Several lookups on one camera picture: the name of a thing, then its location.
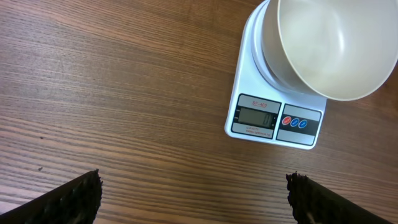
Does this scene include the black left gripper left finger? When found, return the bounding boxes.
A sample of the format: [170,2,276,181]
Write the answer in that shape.
[1,169,103,224]

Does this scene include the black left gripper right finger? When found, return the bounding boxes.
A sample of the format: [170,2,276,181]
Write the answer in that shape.
[286,172,391,224]

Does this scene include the white digital kitchen scale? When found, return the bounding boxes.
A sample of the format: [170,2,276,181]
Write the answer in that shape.
[224,0,326,150]

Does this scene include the white bowl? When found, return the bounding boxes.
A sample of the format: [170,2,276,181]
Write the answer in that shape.
[262,0,397,101]

